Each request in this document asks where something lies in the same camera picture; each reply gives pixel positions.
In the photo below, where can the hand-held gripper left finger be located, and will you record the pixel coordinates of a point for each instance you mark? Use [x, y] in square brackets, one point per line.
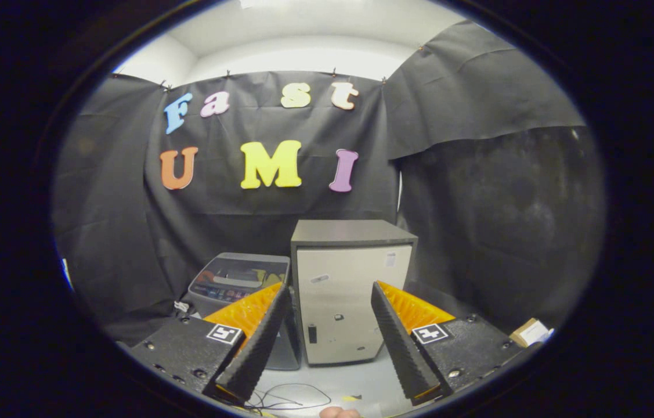
[257, 345]

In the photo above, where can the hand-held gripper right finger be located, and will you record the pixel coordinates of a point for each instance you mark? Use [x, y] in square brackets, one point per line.
[402, 345]

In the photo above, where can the grey washing machine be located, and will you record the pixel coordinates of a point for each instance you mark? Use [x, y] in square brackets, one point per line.
[286, 354]

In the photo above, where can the dark washing machine lid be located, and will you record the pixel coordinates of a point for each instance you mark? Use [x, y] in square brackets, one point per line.
[239, 276]

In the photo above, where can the yellow tape strip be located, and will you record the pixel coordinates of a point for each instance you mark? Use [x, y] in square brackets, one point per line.
[351, 398]

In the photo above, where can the beige cabinet with dark top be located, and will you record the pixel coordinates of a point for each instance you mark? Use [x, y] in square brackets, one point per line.
[350, 290]

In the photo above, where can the cardboard box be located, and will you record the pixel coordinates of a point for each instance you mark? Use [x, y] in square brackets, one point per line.
[527, 334]

